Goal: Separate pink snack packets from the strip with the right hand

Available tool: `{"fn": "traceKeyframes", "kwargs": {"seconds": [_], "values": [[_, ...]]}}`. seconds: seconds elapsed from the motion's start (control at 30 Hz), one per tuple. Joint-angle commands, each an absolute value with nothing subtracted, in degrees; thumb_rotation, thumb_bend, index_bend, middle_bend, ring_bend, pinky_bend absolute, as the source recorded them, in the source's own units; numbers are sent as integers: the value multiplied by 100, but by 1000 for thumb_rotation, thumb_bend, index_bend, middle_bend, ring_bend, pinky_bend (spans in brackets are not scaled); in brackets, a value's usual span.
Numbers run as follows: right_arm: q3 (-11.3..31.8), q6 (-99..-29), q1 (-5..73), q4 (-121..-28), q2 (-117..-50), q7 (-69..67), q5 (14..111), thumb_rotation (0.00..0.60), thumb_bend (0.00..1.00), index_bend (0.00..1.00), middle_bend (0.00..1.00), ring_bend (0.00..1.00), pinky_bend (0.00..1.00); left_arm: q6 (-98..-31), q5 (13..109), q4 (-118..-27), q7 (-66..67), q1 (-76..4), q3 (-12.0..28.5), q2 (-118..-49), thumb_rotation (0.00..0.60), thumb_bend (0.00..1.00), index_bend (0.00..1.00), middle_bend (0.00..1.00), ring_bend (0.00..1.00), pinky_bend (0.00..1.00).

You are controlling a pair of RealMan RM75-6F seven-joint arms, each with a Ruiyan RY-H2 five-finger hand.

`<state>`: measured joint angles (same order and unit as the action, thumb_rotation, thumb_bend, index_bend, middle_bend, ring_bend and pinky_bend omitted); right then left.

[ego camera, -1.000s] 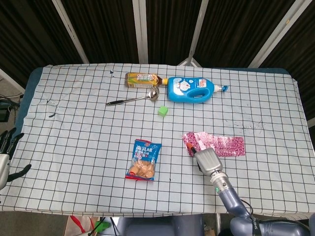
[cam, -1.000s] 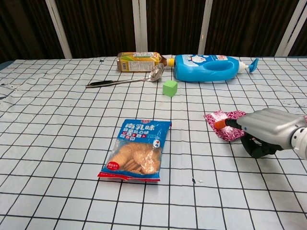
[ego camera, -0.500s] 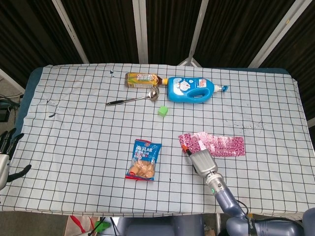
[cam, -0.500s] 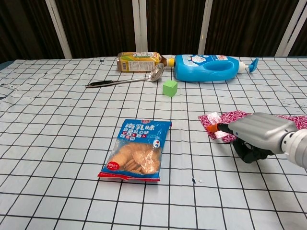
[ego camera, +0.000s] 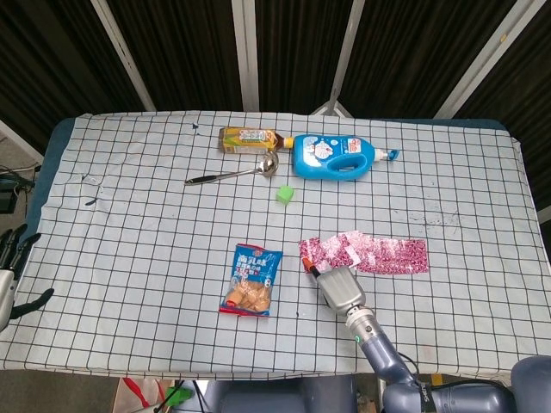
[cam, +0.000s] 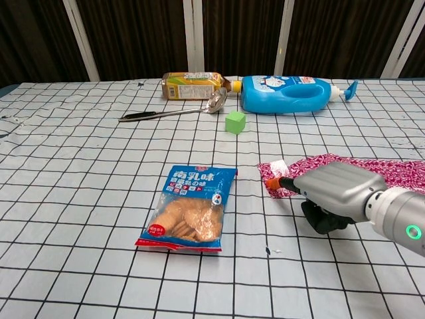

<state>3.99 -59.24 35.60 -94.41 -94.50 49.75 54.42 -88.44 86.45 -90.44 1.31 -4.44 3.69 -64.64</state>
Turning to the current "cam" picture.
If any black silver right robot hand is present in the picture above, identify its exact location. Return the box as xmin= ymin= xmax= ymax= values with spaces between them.
xmin=266 ymin=161 xmax=388 ymax=235

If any blue detergent pump bottle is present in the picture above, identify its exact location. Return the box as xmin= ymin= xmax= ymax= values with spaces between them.
xmin=239 ymin=75 xmax=359 ymax=115

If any green foam cube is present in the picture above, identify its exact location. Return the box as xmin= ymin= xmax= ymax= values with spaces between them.
xmin=224 ymin=110 xmax=247 ymax=135

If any blue biscuit snack packet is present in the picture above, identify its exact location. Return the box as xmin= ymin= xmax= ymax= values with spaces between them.
xmin=134 ymin=163 xmax=238 ymax=254

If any yellow label tea bottle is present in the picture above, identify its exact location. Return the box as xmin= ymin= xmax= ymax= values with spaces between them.
xmin=161 ymin=71 xmax=244 ymax=100

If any white black checked tablecloth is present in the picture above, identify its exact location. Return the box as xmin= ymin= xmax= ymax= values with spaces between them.
xmin=0 ymin=76 xmax=425 ymax=319

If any steel ladle black handle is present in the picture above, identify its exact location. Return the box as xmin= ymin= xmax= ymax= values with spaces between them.
xmin=118 ymin=87 xmax=228 ymax=123

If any white frame post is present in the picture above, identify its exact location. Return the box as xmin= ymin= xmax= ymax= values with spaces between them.
xmin=274 ymin=0 xmax=297 ymax=76
xmin=185 ymin=0 xmax=204 ymax=74
xmin=62 ymin=0 xmax=101 ymax=82
xmin=381 ymin=0 xmax=423 ymax=78

